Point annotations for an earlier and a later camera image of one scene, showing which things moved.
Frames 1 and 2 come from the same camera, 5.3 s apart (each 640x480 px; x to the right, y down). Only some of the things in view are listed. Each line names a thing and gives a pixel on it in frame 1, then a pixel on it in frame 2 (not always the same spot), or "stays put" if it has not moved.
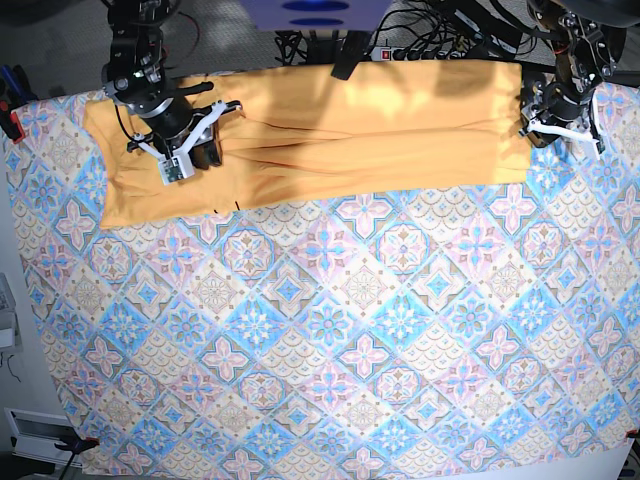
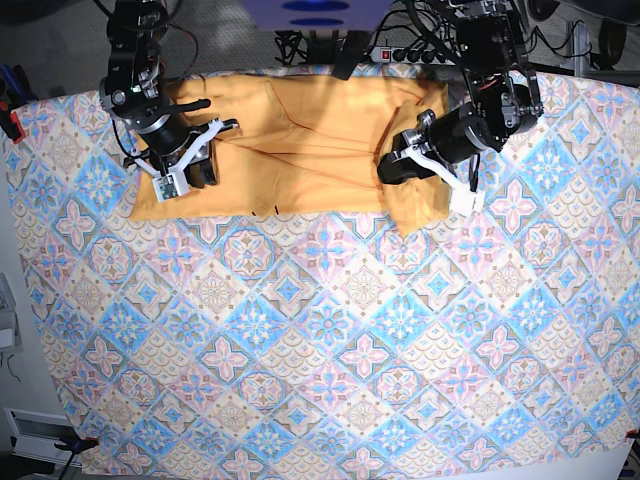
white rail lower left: (34, 435) stays put
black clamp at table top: (351, 51) stays put
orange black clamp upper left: (14, 93) stays put
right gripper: (556, 102) → (454, 135)
